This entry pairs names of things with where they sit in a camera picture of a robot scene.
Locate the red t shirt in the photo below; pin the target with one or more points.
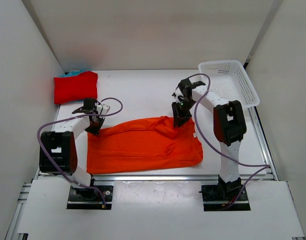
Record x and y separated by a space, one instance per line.
74 88

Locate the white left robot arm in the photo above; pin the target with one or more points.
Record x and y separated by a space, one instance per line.
58 155

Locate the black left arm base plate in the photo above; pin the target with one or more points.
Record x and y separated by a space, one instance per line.
88 199

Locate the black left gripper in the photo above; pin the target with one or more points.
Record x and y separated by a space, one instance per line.
95 122

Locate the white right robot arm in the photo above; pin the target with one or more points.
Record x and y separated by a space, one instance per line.
229 126

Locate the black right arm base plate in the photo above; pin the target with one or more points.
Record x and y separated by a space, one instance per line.
214 201

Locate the white wire rack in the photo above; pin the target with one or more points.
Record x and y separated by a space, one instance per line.
229 80

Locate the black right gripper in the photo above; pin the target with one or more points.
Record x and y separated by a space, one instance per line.
180 114

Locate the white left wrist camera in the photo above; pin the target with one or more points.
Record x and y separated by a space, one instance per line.
103 109

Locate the orange t shirt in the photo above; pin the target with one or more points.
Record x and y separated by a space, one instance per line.
145 144

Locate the teal t shirt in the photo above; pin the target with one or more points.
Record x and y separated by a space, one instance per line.
72 73

